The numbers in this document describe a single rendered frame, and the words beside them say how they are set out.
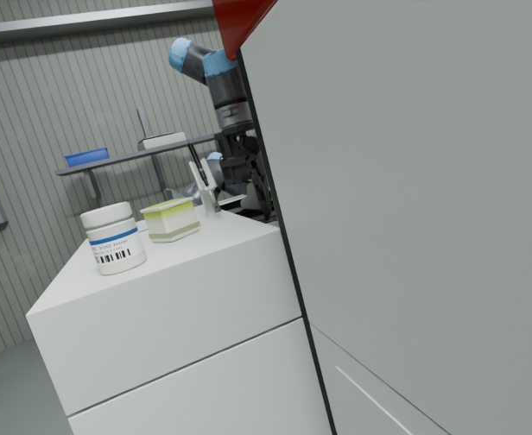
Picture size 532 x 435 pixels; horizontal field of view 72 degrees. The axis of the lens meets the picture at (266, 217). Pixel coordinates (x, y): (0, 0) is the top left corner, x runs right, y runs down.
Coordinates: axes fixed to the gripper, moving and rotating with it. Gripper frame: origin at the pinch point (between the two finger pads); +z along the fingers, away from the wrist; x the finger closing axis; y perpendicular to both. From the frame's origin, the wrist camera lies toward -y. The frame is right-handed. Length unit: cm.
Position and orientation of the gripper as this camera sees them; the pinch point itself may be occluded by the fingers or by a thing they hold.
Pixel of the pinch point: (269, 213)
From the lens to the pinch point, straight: 82.0
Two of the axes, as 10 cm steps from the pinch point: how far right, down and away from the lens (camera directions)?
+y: -9.6, 2.1, 2.0
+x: -1.6, 2.3, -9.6
